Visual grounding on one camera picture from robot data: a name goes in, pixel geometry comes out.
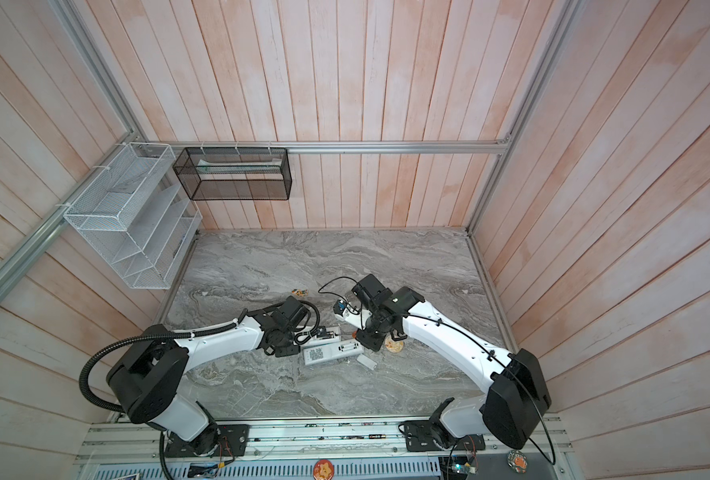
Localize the black wire mesh basket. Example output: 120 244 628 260
173 146 293 201

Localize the round badge right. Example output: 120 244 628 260
507 450 528 474

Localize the white battery cover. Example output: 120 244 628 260
356 354 377 371

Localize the white remote control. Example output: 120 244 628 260
303 339 364 366
304 326 341 348

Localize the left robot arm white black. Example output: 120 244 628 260
78 296 321 456

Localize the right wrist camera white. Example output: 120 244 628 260
333 299 363 329

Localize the white wire mesh shelf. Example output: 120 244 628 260
65 143 202 290

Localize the aluminium front rail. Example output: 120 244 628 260
75 413 572 466

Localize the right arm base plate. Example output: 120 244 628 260
398 420 486 452

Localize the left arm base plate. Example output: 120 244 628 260
163 424 250 459

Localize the round wooden coaster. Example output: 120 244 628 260
384 338 405 353

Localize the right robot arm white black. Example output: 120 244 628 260
339 274 552 451

